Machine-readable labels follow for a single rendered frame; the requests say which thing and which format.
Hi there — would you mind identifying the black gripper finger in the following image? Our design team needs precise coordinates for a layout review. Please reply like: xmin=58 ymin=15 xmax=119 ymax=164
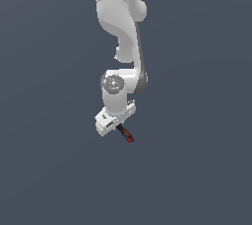
xmin=115 ymin=123 xmax=132 ymax=141

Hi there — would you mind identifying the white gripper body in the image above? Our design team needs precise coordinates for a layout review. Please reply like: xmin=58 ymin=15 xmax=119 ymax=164
xmin=94 ymin=99 xmax=137 ymax=138

